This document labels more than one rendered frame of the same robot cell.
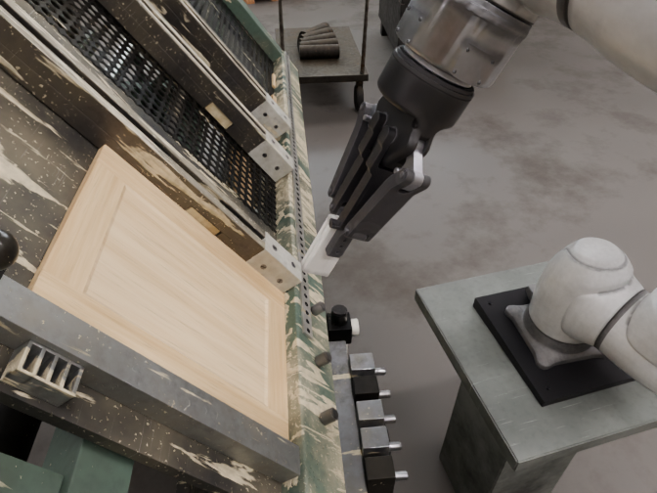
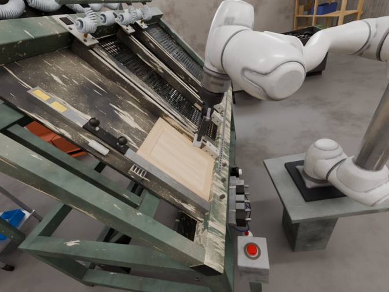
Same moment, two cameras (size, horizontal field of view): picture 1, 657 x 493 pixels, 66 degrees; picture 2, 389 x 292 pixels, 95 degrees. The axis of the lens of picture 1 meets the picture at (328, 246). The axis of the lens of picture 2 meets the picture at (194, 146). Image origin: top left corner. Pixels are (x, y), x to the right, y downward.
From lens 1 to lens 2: 26 cm
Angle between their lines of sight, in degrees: 21
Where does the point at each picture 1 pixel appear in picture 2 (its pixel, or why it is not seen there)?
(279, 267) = (211, 151)
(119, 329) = (157, 164)
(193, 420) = (175, 189)
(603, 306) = (327, 164)
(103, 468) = (151, 198)
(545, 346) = (309, 180)
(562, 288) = (311, 157)
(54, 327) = (139, 161)
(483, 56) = (217, 84)
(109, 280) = (157, 152)
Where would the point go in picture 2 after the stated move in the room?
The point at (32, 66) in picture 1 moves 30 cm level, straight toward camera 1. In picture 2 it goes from (142, 98) to (142, 119)
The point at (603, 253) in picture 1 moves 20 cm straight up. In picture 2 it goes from (327, 144) to (336, 110)
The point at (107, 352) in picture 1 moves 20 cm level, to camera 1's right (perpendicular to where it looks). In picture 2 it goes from (152, 168) to (191, 170)
